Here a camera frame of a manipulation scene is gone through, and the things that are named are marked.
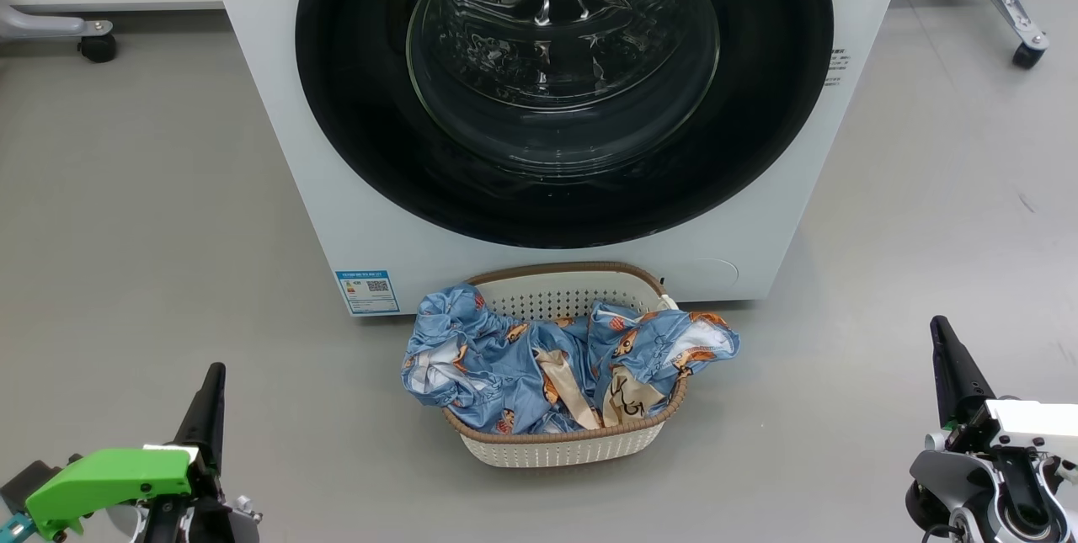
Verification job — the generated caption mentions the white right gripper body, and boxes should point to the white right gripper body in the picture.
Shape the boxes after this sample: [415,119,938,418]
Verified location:
[925,398,1078,485]

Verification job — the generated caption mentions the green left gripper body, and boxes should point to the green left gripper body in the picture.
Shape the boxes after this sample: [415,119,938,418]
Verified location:
[25,445,199,540]

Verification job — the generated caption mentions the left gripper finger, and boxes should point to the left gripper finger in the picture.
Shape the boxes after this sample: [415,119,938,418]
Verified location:
[172,362,227,477]

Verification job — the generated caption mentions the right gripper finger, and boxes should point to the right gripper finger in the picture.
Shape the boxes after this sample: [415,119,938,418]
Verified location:
[929,315,996,428]

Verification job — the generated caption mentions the blue cartoon print pants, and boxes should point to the blue cartoon print pants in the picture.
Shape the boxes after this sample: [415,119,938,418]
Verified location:
[401,282,590,436]

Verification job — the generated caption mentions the dark round glass washer door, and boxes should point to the dark round glass washer door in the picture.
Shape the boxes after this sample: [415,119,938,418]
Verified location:
[295,0,835,250]

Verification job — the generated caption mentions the white front-load washing machine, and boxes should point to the white front-load washing machine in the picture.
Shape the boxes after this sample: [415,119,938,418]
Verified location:
[198,0,915,318]

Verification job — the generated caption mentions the blue energy label sticker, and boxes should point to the blue energy label sticker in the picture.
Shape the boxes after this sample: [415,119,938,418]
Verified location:
[335,270,400,317]

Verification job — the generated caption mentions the cream laundry basket brown rim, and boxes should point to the cream laundry basket brown rim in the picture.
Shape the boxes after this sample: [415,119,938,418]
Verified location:
[441,261,691,469]

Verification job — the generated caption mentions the grey partition leg with caster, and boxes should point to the grey partition leg with caster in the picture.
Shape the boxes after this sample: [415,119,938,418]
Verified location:
[0,4,118,65]
[981,0,1052,71]

